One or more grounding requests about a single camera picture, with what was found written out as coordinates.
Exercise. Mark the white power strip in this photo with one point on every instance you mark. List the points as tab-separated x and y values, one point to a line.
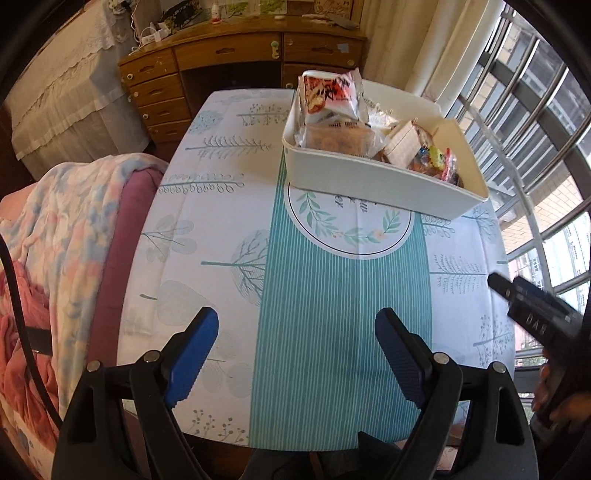
154	36

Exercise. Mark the orange snack packet black print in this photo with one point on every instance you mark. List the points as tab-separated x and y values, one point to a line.
337	138

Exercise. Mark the person's grey trousers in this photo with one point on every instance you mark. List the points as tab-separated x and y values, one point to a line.
318	461

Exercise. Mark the white plastic bin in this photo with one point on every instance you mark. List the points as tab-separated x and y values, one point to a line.
369	184

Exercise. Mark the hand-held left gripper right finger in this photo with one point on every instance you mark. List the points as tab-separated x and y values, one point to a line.
399	355

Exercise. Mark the bed with white lace cover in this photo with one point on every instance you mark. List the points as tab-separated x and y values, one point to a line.
74	92

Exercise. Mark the metal window railing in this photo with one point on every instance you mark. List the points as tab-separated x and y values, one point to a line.
521	120

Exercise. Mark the wooden desk with drawers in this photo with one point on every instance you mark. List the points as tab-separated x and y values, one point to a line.
221	60

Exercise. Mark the pile of small wrapped candies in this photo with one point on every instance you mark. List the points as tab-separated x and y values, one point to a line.
431	164

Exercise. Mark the person's right hand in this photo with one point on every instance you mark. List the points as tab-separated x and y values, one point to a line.
572	408

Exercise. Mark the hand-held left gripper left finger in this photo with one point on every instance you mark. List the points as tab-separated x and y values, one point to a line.
194	355

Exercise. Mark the beige paper wrapped pastry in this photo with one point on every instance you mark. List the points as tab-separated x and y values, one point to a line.
400	142

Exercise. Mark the floral fleece blanket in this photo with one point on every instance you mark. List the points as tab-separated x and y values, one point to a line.
60	240

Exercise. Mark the beige curtain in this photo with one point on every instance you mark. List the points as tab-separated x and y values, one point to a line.
415	41

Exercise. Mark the grey white packet red stripe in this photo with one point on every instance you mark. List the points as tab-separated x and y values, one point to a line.
330	94

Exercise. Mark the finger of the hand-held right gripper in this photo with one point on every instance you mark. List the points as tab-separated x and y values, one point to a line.
503	286
540	295

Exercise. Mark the maroon sofa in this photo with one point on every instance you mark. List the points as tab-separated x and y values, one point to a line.
129	221

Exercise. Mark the small white bottle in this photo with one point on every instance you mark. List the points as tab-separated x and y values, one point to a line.
215	13

